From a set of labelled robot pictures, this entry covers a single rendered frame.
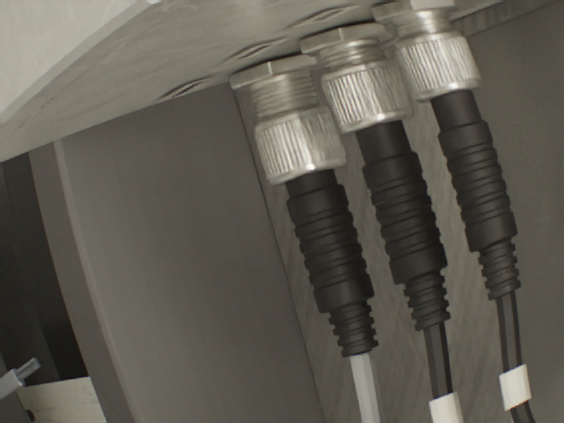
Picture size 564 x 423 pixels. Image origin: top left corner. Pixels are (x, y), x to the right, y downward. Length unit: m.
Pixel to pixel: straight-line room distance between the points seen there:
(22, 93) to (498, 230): 0.10
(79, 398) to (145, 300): 0.87
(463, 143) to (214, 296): 0.18
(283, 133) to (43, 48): 0.13
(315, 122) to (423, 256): 0.05
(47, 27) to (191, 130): 0.23
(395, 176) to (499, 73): 0.04
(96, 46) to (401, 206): 0.12
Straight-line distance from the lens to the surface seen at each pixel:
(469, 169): 0.60
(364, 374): 0.67
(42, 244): 1.72
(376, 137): 0.63
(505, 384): 0.60
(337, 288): 0.67
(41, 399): 1.62
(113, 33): 0.52
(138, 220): 0.76
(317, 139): 0.67
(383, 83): 0.63
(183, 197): 0.77
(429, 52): 0.60
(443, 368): 0.64
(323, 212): 0.67
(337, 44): 0.63
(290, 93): 0.67
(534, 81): 0.64
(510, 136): 0.66
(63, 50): 0.53
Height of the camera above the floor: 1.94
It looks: 40 degrees down
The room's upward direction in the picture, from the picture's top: 6 degrees clockwise
